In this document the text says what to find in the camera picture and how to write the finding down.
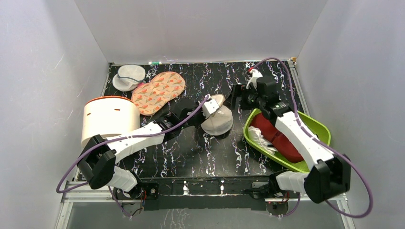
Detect white mesh laundry bag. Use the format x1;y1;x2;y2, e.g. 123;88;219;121
201;94;233;136

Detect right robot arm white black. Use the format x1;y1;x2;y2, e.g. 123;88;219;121
226;77;351;203

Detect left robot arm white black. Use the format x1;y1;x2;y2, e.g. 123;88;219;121
77;104;211;198

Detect floral mesh laundry bag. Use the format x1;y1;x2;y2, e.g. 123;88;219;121
131;72;186;116

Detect small white grey-trimmed laundry bag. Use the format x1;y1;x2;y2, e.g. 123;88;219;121
112;64;146;92

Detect red garment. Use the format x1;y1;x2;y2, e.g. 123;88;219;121
250;113;304;163

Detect white lace garment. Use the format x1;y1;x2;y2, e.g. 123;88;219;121
248;126;277;155

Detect green plastic basin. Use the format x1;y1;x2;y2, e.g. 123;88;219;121
243;109;331;173

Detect white cylindrical basket orange rim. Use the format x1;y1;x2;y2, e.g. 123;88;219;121
81;96;140;147

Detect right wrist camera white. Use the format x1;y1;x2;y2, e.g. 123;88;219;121
246;68;263;89

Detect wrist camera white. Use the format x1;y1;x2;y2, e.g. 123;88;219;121
202;97;220;119
246;68;263;89

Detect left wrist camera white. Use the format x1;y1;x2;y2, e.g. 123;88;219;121
202;97;220;119

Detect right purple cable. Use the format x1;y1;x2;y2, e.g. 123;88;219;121
253;57;374;219

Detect purple cable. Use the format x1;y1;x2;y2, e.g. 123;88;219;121
56;94;211;219
253;57;374;219

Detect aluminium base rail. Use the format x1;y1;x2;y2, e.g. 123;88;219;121
56;177;355;229

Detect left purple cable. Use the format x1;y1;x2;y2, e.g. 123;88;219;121
56;94;211;219

